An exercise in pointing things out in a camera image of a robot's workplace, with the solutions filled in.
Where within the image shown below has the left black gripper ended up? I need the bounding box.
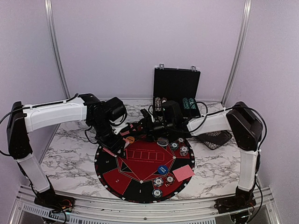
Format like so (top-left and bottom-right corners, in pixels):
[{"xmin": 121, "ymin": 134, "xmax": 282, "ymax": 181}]
[{"xmin": 91, "ymin": 118, "xmax": 126, "ymax": 157}]

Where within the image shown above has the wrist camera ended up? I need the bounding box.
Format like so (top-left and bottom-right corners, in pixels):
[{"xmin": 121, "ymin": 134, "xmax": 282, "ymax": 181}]
[
  {"xmin": 105, "ymin": 97, "xmax": 127, "ymax": 121},
  {"xmin": 162, "ymin": 100, "xmax": 184, "ymax": 128}
]

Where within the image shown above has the white chips row in case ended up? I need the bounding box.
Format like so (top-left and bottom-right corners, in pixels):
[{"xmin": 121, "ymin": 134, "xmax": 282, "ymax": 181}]
[{"xmin": 154, "ymin": 97, "xmax": 162, "ymax": 112}]

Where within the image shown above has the blue blind button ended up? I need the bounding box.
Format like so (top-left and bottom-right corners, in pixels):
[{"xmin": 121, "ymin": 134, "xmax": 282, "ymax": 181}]
[{"xmin": 157, "ymin": 165, "xmax": 169, "ymax": 175}]

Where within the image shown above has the green chips row in case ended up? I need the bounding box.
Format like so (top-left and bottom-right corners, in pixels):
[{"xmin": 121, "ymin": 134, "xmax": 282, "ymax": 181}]
[{"xmin": 182, "ymin": 98, "xmax": 197, "ymax": 110}]

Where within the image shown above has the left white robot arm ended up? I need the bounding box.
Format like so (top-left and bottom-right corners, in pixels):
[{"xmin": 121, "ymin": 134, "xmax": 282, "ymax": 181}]
[{"xmin": 1, "ymin": 93, "xmax": 129, "ymax": 208}]

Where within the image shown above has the red chip stack seat ten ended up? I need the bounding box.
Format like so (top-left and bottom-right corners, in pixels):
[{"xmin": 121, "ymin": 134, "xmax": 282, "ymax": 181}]
[{"xmin": 166, "ymin": 176, "xmax": 175, "ymax": 186}]

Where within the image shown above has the blue chip stack seat one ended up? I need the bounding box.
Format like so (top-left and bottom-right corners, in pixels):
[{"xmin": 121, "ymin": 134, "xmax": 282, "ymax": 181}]
[{"xmin": 152, "ymin": 189, "xmax": 163, "ymax": 198}]

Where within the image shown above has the green chip stack seat eight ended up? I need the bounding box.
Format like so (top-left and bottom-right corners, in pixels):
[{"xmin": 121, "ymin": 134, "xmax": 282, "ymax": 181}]
[{"xmin": 170, "ymin": 142, "xmax": 179, "ymax": 151}]

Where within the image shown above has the red playing card deck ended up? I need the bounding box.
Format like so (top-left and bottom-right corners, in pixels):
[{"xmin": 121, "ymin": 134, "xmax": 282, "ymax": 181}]
[{"xmin": 102, "ymin": 147, "xmax": 117, "ymax": 157}]

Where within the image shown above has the orange dealer button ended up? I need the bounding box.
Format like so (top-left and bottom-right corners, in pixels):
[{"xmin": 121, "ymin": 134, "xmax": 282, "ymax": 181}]
[{"xmin": 126, "ymin": 136, "xmax": 135, "ymax": 144}]

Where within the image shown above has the dealt red playing cards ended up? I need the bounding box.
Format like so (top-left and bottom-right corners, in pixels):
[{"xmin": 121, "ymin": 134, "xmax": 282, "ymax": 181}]
[{"xmin": 173, "ymin": 165, "xmax": 194, "ymax": 182}]

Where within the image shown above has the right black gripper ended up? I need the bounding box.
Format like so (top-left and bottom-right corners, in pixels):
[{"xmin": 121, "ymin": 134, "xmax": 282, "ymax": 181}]
[{"xmin": 130, "ymin": 118, "xmax": 174, "ymax": 143}]

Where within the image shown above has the aluminium front rail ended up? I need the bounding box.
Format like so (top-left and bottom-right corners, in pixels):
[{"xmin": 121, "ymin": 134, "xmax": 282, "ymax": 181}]
[{"xmin": 7, "ymin": 184, "xmax": 281, "ymax": 224}]

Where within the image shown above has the white chip stack seat eight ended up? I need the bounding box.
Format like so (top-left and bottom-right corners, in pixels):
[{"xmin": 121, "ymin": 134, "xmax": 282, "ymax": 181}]
[{"xmin": 179, "ymin": 146, "xmax": 189, "ymax": 156}]

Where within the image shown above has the left aluminium corner post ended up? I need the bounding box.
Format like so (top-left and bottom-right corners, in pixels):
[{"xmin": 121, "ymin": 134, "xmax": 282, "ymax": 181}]
[{"xmin": 44, "ymin": 0, "xmax": 68, "ymax": 95}]

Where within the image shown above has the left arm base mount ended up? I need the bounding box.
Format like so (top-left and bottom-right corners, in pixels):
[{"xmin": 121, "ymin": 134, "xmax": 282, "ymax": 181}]
[{"xmin": 34, "ymin": 187, "xmax": 75, "ymax": 212}]

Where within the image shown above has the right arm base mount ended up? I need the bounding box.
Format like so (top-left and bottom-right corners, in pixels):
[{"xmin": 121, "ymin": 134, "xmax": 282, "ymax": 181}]
[{"xmin": 214, "ymin": 187, "xmax": 256, "ymax": 214}]

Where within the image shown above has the clear round button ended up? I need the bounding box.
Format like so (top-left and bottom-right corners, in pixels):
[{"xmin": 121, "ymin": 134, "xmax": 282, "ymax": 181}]
[{"xmin": 157, "ymin": 138, "xmax": 169, "ymax": 147}]

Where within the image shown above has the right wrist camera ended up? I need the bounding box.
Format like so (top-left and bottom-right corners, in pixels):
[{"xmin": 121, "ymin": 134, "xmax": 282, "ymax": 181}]
[{"xmin": 162, "ymin": 100, "xmax": 184, "ymax": 128}]

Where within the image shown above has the black poker chip case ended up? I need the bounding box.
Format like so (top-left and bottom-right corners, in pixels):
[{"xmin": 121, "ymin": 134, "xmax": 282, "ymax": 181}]
[{"xmin": 153, "ymin": 67, "xmax": 200, "ymax": 118}]

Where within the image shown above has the right aluminium corner post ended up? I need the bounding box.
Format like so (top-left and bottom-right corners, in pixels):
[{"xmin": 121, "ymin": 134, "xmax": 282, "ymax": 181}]
[{"xmin": 221, "ymin": 0, "xmax": 252, "ymax": 105}]

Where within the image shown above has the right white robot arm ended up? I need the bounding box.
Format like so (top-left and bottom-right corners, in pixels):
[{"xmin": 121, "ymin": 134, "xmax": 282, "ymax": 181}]
[{"xmin": 138, "ymin": 101, "xmax": 267, "ymax": 209}]

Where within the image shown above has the round red black poker mat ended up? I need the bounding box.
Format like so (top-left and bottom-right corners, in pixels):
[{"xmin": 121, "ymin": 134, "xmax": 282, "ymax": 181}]
[{"xmin": 94, "ymin": 138, "xmax": 195, "ymax": 203}]

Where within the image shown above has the black floral square plate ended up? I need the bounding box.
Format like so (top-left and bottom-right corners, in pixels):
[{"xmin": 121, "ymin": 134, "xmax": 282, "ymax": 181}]
[{"xmin": 195, "ymin": 130, "xmax": 232, "ymax": 150}]

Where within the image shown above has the white chip stack seat ten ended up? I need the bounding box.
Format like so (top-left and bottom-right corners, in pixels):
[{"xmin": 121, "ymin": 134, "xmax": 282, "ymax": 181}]
[{"xmin": 153, "ymin": 177, "xmax": 164, "ymax": 188}]

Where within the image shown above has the aluminium corner post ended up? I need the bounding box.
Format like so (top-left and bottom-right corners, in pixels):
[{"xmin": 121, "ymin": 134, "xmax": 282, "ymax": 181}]
[
  {"xmin": 221, "ymin": 0, "xmax": 252, "ymax": 105},
  {"xmin": 44, "ymin": 0, "xmax": 68, "ymax": 95}
]

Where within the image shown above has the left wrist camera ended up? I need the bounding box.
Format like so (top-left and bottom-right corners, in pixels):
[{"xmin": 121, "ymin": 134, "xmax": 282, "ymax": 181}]
[{"xmin": 105, "ymin": 97, "xmax": 127, "ymax": 121}]

